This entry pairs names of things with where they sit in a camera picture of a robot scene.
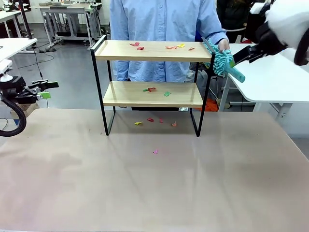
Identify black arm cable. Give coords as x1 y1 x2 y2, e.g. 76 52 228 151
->
0 96 27 137
294 33 309 66

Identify teal chenille duster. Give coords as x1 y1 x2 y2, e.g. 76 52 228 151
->
202 38 246 83

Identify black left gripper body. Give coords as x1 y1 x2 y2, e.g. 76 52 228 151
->
0 76 37 104

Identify background person dark clothes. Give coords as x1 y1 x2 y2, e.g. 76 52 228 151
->
216 0 253 44

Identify person in blue shirt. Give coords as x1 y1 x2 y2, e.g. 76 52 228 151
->
110 0 229 83

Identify grey metal workbench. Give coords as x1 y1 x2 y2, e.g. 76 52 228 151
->
39 2 102 48

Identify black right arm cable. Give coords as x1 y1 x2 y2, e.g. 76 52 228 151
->
294 33 309 66

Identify person's left hand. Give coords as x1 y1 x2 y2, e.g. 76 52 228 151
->
218 38 230 53

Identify white desk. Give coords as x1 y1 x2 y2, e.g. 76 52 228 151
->
0 38 38 64

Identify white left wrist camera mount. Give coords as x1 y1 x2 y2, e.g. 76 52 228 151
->
0 59 13 83

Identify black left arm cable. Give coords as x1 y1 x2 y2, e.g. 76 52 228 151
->
0 96 27 137

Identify cardboard box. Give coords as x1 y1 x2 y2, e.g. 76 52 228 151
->
11 102 40 119

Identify person's left forearm blue sleeve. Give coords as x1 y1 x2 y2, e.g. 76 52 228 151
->
197 14 228 46

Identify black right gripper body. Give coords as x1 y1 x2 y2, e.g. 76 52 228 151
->
255 23 288 55

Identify black floor cable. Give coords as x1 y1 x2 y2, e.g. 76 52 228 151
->
30 45 55 80

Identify black metal post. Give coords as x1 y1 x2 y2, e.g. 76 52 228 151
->
17 0 34 40

